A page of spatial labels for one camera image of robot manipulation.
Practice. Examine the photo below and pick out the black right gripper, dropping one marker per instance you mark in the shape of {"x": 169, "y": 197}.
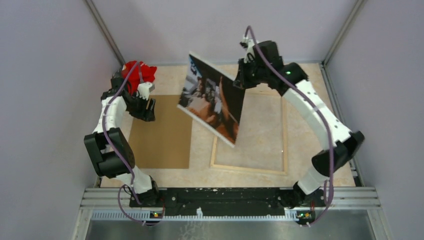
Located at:
{"x": 240, "y": 81}

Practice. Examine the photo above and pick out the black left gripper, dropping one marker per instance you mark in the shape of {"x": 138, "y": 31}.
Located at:
{"x": 147, "y": 115}

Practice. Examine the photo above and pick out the brown cardboard backing board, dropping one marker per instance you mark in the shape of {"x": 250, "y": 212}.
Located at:
{"x": 166, "y": 142}

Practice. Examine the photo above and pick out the printed photo with white border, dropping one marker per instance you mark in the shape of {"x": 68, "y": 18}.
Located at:
{"x": 210, "y": 97}

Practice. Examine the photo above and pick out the clear acrylic glass sheet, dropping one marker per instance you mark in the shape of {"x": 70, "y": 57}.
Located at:
{"x": 261, "y": 139}

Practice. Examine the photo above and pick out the white wooden picture frame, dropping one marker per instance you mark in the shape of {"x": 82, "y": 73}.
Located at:
{"x": 285, "y": 132}

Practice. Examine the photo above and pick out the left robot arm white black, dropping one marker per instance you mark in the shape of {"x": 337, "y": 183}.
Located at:
{"x": 107, "y": 147}

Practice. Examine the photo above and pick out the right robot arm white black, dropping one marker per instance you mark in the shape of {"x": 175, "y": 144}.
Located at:
{"x": 339, "y": 143}

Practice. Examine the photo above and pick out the red crumpled cloth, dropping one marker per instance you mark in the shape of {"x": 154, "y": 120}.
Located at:
{"x": 138, "y": 73}

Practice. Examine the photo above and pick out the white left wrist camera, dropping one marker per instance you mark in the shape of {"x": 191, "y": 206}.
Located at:
{"x": 144, "y": 89}

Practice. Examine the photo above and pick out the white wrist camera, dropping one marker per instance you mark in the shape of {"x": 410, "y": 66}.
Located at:
{"x": 144, "y": 89}
{"x": 248, "y": 45}

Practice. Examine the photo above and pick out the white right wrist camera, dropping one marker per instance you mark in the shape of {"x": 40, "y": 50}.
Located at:
{"x": 248, "y": 45}

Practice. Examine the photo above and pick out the aluminium front rail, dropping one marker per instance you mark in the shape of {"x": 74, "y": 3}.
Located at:
{"x": 113, "y": 204}

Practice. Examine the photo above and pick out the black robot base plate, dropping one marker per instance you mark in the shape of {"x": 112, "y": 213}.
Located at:
{"x": 228, "y": 201}

